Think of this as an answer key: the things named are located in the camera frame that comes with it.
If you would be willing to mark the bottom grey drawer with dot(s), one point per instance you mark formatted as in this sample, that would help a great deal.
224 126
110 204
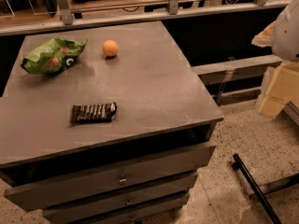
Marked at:
137 212

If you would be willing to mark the dark chocolate rxbar wrapper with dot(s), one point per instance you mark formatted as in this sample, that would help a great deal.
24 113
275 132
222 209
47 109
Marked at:
98 113

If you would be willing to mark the grey drawer cabinet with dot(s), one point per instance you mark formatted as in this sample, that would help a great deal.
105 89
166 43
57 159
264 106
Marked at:
117 136

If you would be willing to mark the orange fruit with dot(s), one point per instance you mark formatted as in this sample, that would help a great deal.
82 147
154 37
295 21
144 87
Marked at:
110 48

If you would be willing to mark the middle grey drawer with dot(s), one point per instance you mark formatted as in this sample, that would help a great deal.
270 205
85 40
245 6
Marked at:
121 198

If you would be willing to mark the black metal floor frame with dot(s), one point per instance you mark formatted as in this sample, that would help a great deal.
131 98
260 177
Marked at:
260 192

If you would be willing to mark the top grey drawer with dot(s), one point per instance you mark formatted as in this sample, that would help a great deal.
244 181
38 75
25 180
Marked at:
86 183

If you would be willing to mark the grey metal railing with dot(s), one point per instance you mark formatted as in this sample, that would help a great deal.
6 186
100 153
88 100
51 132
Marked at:
81 14

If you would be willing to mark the grey drawer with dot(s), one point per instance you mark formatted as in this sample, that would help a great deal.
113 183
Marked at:
86 183
121 198
137 212

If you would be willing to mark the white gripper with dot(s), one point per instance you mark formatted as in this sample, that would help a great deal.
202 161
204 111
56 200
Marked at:
287 34

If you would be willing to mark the green chip bag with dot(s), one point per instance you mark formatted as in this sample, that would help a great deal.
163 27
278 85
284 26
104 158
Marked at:
52 57

